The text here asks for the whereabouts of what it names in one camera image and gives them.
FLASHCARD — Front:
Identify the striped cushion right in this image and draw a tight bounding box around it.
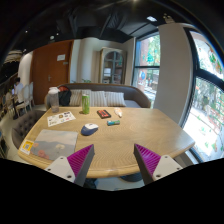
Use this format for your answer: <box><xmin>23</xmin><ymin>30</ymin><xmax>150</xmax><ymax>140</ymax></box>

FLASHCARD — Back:
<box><xmin>105</xmin><ymin>92</ymin><xmax>126</xmax><ymax>107</ymax></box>

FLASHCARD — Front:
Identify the black backpack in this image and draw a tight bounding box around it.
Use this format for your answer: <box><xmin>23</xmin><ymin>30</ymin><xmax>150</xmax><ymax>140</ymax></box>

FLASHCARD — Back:
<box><xmin>59</xmin><ymin>86</ymin><xmax>71</xmax><ymax>106</ymax></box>

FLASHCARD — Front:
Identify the striped cushion middle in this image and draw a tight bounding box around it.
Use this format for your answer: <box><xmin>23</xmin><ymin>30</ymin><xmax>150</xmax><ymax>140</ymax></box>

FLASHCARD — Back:
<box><xmin>90</xmin><ymin>91</ymin><xmax>107</xmax><ymax>107</ymax></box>

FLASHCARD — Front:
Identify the grey picture mouse pad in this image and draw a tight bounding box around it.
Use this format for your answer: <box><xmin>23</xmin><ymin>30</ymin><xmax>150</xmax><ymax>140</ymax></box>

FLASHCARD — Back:
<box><xmin>30</xmin><ymin>129</ymin><xmax>78</xmax><ymax>161</ymax></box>

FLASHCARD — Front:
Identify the clear water bottle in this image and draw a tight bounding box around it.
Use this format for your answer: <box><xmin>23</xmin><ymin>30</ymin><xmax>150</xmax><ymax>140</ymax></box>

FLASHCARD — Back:
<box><xmin>48</xmin><ymin>87</ymin><xmax>59</xmax><ymax>113</ymax></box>

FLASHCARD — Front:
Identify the arched wooden cabinet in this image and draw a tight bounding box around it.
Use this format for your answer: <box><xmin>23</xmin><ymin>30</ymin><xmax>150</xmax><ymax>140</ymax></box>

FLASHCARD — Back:
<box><xmin>99</xmin><ymin>47</ymin><xmax>126</xmax><ymax>84</ymax></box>

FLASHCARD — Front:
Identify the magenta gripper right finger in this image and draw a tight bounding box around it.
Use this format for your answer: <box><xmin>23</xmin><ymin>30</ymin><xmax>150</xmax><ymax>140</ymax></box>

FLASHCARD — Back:
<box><xmin>134</xmin><ymin>144</ymin><xmax>182</xmax><ymax>185</ymax></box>

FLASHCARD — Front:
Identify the striped cushion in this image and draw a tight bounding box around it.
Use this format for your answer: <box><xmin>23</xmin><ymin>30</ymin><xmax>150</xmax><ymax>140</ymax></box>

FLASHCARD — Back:
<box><xmin>69</xmin><ymin>89</ymin><xmax>82</xmax><ymax>107</ymax></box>
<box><xmin>105</xmin><ymin>92</ymin><xmax>126</xmax><ymax>107</ymax></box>
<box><xmin>90</xmin><ymin>91</ymin><xmax>107</xmax><ymax>107</ymax></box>

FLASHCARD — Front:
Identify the blue and white computer mouse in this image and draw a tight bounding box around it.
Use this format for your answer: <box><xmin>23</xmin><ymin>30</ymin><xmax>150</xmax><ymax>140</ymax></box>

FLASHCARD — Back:
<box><xmin>81</xmin><ymin>123</ymin><xmax>99</xmax><ymax>136</ymax></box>

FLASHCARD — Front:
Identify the brown wooden door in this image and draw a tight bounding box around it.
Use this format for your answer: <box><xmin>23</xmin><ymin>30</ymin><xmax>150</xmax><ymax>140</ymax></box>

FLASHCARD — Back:
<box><xmin>30</xmin><ymin>40</ymin><xmax>73</xmax><ymax>105</ymax></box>

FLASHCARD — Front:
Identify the seated person in white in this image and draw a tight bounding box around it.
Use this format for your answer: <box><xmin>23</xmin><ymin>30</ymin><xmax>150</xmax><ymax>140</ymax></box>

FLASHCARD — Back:
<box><xmin>11</xmin><ymin>77</ymin><xmax>25</xmax><ymax>120</ymax></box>

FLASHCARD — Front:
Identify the teal small packet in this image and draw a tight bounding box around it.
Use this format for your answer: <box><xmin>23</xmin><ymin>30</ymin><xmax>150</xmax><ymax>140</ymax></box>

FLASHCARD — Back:
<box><xmin>107</xmin><ymin>120</ymin><xmax>120</xmax><ymax>126</ymax></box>

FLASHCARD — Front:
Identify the white sticker sheet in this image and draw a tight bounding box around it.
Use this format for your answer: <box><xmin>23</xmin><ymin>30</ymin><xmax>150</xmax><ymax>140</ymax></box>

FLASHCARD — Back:
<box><xmin>47</xmin><ymin>111</ymin><xmax>75</xmax><ymax>127</ymax></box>

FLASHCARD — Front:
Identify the striped cushion left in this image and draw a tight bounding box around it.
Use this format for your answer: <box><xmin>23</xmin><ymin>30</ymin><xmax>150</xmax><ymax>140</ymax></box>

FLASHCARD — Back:
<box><xmin>69</xmin><ymin>89</ymin><xmax>82</xmax><ymax>107</ymax></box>

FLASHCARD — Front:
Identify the yellow QR code sticker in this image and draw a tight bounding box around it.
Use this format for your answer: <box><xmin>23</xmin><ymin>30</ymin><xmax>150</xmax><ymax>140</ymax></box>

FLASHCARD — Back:
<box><xmin>20</xmin><ymin>140</ymin><xmax>34</xmax><ymax>155</ymax></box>

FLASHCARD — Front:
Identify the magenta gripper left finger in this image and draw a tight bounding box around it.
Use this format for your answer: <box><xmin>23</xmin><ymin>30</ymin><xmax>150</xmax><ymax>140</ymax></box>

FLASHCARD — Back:
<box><xmin>46</xmin><ymin>144</ymin><xmax>95</xmax><ymax>186</ymax></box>

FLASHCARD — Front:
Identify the grey tufted chair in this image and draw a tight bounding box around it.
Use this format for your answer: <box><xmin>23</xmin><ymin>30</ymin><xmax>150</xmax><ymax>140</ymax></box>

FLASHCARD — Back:
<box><xmin>12</xmin><ymin>110</ymin><xmax>45</xmax><ymax>149</ymax></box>

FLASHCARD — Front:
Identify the black and red card box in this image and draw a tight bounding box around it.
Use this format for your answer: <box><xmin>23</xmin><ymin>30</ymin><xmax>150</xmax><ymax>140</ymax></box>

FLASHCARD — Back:
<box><xmin>97</xmin><ymin>110</ymin><xmax>111</xmax><ymax>119</ymax></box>

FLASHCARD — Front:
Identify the green drink can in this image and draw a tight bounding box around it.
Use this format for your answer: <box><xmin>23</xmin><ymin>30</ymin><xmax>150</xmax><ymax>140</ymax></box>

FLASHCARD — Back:
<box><xmin>82</xmin><ymin>94</ymin><xmax>90</xmax><ymax>114</ymax></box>

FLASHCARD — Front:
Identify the white wrapped packet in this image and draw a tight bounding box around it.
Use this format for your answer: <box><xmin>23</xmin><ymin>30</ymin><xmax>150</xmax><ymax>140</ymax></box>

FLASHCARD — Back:
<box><xmin>114</xmin><ymin>108</ymin><xmax>122</xmax><ymax>118</ymax></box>

